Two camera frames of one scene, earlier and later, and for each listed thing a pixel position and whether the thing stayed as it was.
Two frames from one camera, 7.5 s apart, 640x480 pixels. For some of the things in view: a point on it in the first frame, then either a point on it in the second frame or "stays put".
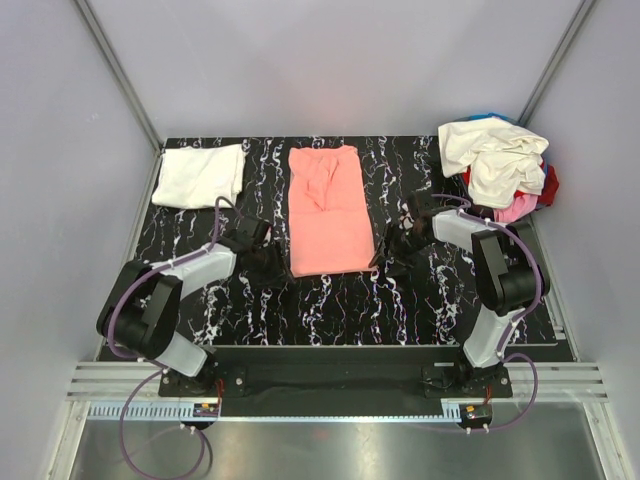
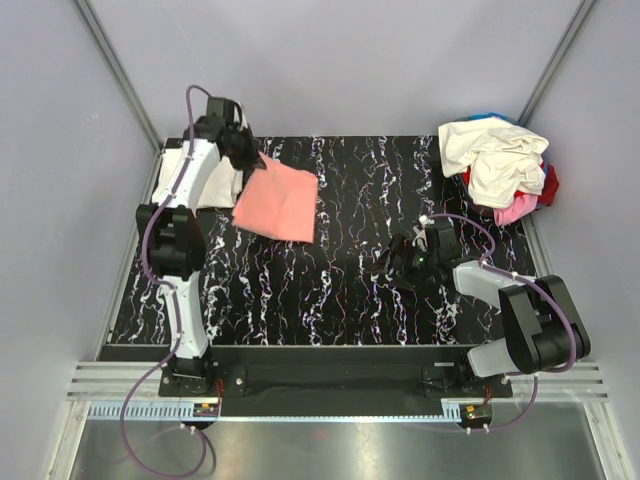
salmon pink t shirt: [329, 232] to [277, 201]
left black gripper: [279, 271] to [253, 154]
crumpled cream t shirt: [502, 160] stays put
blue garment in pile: [491, 115] stays put
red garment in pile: [549, 192] stays put
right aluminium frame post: [557, 59] stays put
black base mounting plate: [339, 381] stays put
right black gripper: [407, 262] to [403, 248]
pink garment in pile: [520, 207] stays put
